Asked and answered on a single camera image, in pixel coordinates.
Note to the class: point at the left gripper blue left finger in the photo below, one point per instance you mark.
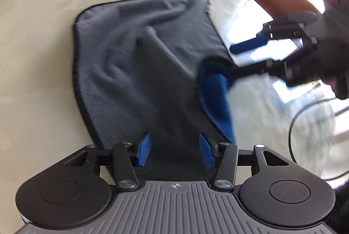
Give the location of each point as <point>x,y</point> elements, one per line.
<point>143,149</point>

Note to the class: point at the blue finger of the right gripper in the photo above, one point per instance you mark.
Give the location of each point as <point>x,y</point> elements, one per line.
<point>248,45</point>
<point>269,66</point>

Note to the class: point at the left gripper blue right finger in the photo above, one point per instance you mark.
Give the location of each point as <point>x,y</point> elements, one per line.
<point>208,149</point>

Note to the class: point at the grey and blue microfibre towel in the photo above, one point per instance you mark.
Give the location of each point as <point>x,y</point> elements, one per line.
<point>156,66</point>

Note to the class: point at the person's right hand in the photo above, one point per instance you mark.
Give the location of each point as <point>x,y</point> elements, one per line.
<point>335,45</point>

